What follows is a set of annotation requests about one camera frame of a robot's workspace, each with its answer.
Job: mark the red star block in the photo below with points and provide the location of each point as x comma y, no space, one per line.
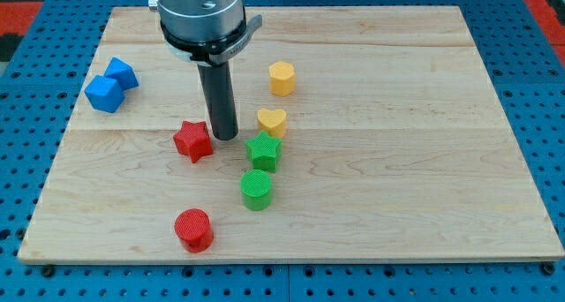
193,140

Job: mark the green star block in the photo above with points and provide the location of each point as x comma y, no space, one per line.
264,151

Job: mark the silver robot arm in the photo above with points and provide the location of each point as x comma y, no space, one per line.
206,32

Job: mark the green cylinder block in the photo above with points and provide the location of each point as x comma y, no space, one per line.
256,188

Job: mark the yellow heart block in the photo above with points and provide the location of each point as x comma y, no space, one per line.
272,121

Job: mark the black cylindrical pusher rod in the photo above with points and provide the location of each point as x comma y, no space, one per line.
218,93

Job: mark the wooden board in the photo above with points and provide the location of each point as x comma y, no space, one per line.
397,150

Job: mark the yellow hexagon block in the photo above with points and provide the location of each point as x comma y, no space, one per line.
282,78

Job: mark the blue cube block rear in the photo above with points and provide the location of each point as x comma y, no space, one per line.
122,73

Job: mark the red cylinder block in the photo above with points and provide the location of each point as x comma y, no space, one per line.
194,230

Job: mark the blue cube block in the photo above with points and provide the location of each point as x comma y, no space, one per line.
104,94
122,73

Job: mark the blue cube block front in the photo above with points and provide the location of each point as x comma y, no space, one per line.
104,94

